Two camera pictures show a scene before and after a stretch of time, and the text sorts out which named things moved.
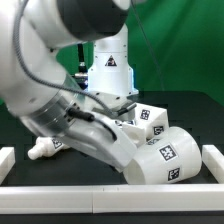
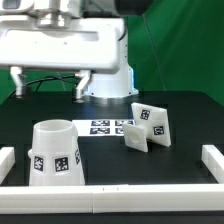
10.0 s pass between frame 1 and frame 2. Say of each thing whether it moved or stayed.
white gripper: moved
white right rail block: stayed
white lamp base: stayed
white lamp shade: moved
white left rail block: stayed
